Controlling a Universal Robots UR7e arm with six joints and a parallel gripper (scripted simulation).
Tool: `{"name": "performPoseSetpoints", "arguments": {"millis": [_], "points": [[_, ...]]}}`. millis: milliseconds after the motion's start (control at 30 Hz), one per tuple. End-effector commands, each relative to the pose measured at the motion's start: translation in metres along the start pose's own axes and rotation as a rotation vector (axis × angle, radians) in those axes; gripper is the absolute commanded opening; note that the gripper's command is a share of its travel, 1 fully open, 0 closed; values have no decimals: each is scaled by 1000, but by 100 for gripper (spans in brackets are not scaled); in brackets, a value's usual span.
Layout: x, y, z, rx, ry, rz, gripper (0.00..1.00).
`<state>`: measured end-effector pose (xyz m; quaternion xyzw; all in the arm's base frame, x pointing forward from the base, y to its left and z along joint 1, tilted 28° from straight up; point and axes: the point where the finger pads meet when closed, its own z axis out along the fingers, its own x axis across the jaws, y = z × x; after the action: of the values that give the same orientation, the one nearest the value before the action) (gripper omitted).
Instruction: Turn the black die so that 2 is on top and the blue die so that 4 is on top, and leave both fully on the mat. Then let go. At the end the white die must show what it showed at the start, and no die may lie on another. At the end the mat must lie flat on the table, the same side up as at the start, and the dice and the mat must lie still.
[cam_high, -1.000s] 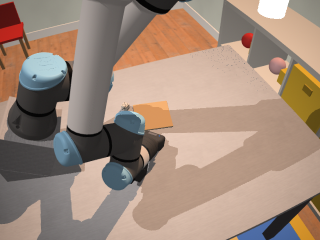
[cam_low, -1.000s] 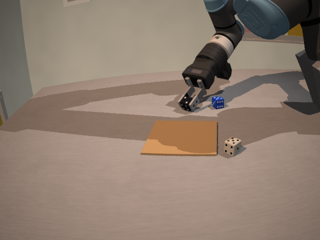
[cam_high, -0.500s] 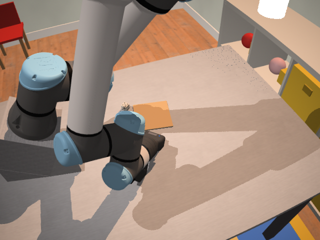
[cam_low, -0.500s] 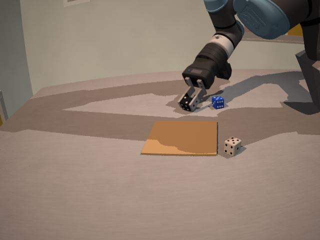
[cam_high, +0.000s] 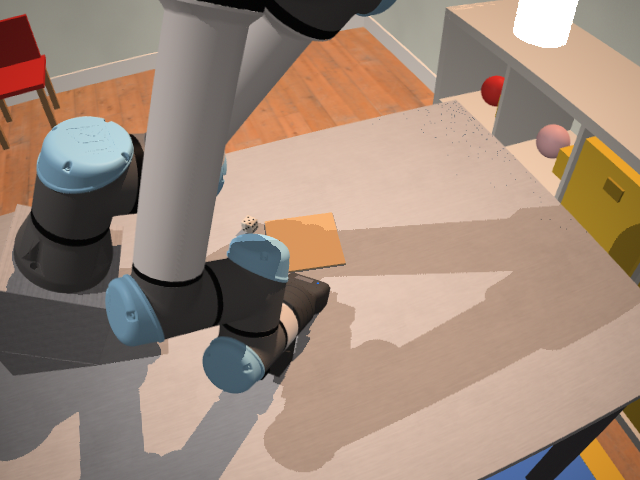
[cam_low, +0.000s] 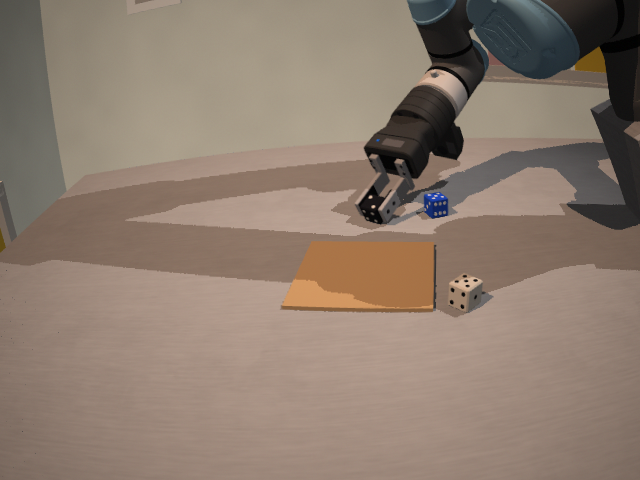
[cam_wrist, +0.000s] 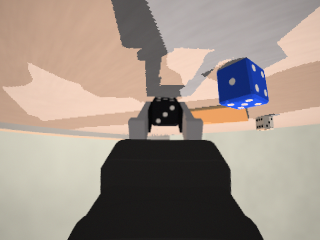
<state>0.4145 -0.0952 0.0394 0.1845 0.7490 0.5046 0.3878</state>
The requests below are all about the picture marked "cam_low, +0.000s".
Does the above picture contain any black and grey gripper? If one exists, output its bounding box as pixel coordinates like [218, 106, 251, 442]
[355, 69, 468, 223]

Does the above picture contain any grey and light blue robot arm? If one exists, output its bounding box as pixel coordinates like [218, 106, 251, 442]
[407, 0, 640, 122]

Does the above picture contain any blue die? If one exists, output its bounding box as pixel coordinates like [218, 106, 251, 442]
[424, 192, 448, 219]

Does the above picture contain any white die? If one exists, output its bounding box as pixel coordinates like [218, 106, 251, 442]
[448, 273, 483, 313]

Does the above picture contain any orange flat mat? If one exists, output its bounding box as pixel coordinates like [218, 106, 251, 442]
[282, 241, 434, 312]

